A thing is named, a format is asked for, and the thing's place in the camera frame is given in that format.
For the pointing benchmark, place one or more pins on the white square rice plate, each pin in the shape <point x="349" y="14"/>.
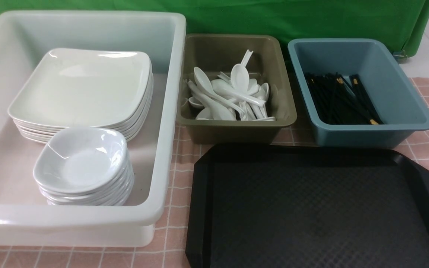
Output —
<point x="83" y="88"/>

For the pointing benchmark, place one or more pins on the large white plastic tub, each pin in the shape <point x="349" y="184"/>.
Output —
<point x="25" y="37"/>

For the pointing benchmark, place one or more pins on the stack of small white bowls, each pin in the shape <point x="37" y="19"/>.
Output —
<point x="85" y="166"/>

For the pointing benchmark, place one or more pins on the stack of white square plates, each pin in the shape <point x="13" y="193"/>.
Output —
<point x="128" y="128"/>

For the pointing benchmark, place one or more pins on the pile of white soup spoons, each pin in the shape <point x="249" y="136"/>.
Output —
<point x="234" y="97"/>

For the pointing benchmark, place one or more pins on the black serving tray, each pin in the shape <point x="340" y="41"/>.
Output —
<point x="265" y="206"/>

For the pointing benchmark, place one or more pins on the olive green plastic bin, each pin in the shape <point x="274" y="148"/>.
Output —
<point x="215" y="53"/>

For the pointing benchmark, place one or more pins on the pile of black chopsticks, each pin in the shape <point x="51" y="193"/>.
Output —
<point x="341" y="101"/>

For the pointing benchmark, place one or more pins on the blue plastic bin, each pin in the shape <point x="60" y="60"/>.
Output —
<point x="397" y="102"/>

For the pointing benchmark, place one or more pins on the pink checkered tablecloth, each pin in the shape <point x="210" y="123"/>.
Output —
<point x="167" y="248"/>

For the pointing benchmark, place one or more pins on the green backdrop cloth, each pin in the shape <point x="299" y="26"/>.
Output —
<point x="398" y="24"/>

